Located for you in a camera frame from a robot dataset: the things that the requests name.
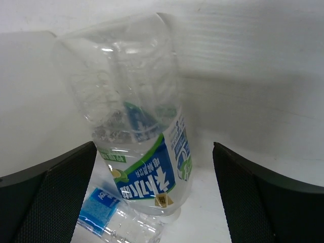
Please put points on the white octagonal plastic bin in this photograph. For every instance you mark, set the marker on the white octagonal plastic bin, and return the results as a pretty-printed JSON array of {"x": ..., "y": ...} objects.
[{"x": 39, "y": 120}]

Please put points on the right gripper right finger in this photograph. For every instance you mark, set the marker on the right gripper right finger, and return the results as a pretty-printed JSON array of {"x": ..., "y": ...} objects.
[{"x": 261, "y": 205}]

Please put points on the clear bottle green blue label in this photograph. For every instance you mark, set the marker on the clear bottle green blue label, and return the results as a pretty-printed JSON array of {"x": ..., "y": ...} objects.
[{"x": 123, "y": 78}]

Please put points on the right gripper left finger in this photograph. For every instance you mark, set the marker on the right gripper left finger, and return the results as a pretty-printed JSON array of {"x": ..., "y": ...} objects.
[{"x": 42, "y": 203}]

